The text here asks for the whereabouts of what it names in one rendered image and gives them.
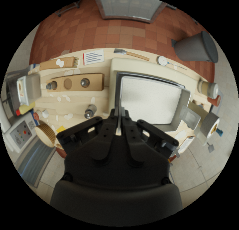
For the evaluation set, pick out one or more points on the grey flour bag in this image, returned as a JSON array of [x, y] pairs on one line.
[[29, 87]]

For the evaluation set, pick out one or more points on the red-brown round pot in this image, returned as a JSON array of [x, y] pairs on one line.
[[60, 152]]

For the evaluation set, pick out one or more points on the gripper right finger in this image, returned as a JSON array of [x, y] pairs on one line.
[[132, 134]]

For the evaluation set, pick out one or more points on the grey paper roll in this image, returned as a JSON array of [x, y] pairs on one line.
[[210, 124]]

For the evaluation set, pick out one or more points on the white card with blue lines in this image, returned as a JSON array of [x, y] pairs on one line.
[[93, 57]]

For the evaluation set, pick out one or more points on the round white dial timer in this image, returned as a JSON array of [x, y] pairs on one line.
[[162, 60]]

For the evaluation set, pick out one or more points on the yellow bottle with red cap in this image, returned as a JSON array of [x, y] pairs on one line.
[[26, 109]]

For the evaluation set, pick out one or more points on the grey bin with dark lid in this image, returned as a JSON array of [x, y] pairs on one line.
[[194, 47]]

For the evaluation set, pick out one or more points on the thin steel probe thermometer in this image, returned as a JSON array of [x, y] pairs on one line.
[[176, 65]]

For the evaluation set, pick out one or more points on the blue roll holder knob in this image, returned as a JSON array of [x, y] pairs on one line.
[[219, 132]]

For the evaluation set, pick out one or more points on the red-brown can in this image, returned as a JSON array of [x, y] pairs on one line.
[[214, 100]]

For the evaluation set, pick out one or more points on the yellow card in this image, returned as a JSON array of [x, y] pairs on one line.
[[60, 129]]

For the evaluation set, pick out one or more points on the wooden weight block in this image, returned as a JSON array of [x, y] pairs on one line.
[[74, 83]]

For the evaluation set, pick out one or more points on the dark metal rack leg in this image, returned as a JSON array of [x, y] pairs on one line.
[[69, 7]]

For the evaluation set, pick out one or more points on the grey machine with control panel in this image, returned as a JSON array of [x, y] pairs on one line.
[[22, 140]]

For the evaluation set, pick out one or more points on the clear plastic tub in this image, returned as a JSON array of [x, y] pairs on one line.
[[190, 117]]

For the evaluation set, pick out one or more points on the grey framed glass door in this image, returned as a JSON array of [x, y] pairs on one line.
[[128, 6]]

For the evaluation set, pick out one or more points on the steel cylinder weight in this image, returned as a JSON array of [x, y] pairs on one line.
[[90, 111], [50, 85], [85, 82]]

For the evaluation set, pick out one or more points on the brown clipboard with paper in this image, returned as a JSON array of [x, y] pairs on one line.
[[187, 144]]

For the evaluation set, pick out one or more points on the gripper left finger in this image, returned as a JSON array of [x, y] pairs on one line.
[[104, 132]]

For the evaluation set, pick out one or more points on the wicker proofing basket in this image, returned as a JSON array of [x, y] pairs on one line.
[[45, 134]]

